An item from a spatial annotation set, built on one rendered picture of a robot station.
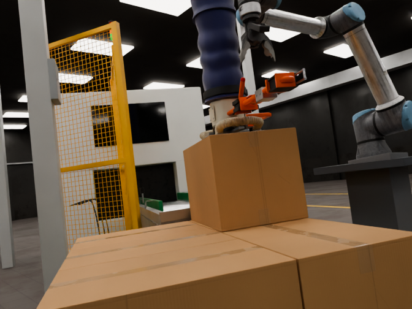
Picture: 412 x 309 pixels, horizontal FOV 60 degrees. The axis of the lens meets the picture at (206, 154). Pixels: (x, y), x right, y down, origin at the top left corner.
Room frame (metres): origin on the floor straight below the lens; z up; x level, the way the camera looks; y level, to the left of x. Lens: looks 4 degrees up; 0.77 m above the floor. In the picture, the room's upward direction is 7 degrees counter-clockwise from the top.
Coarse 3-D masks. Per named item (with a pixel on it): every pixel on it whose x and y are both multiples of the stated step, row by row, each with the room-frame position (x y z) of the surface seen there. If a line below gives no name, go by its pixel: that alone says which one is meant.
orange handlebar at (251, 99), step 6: (282, 78) 1.20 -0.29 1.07; (288, 78) 1.20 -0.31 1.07; (264, 90) 1.32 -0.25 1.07; (252, 96) 1.44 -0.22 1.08; (246, 102) 1.50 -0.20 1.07; (252, 102) 1.47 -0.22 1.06; (258, 102) 1.49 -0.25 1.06; (228, 114) 1.74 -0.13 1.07; (246, 114) 1.90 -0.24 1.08; (252, 114) 1.90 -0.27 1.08; (258, 114) 1.91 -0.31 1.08; (264, 114) 1.92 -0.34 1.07; (270, 114) 1.95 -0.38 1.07
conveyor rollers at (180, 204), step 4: (176, 200) 4.32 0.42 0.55; (180, 200) 4.24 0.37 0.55; (184, 200) 4.08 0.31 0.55; (188, 200) 4.00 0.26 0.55; (164, 204) 3.84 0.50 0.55; (168, 204) 3.76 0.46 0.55; (172, 204) 3.67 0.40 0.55; (176, 204) 3.60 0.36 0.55; (180, 204) 3.52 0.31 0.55; (184, 204) 3.44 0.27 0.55; (188, 204) 3.36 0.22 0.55; (164, 208) 3.20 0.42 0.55; (168, 208) 3.12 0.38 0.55; (172, 208) 3.12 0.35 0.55; (176, 208) 3.04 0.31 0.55; (180, 208) 2.96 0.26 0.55
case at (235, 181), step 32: (288, 128) 1.57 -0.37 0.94; (192, 160) 1.84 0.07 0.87; (224, 160) 1.49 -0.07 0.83; (256, 160) 1.52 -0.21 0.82; (288, 160) 1.56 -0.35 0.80; (192, 192) 1.94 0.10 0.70; (224, 192) 1.48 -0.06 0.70; (256, 192) 1.52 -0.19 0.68; (288, 192) 1.55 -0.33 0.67; (224, 224) 1.48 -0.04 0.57; (256, 224) 1.51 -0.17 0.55
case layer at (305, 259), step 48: (96, 240) 1.69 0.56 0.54; (144, 240) 1.50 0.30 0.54; (192, 240) 1.36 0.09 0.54; (240, 240) 1.24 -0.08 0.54; (288, 240) 1.14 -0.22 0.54; (336, 240) 1.05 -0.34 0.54; (384, 240) 0.98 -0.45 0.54; (48, 288) 0.91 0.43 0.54; (96, 288) 0.86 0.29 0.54; (144, 288) 0.81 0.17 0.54; (192, 288) 0.82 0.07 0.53; (240, 288) 0.85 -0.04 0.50; (288, 288) 0.89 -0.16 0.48; (336, 288) 0.92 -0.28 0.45; (384, 288) 0.97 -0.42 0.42
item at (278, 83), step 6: (288, 72) 1.22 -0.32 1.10; (270, 78) 1.25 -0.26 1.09; (276, 78) 1.20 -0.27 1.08; (294, 78) 1.22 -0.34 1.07; (270, 84) 1.27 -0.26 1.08; (276, 84) 1.21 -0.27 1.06; (282, 84) 1.21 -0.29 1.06; (288, 84) 1.22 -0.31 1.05; (294, 84) 1.22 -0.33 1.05; (270, 90) 1.26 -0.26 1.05; (276, 90) 1.25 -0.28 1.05; (282, 90) 1.26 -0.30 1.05
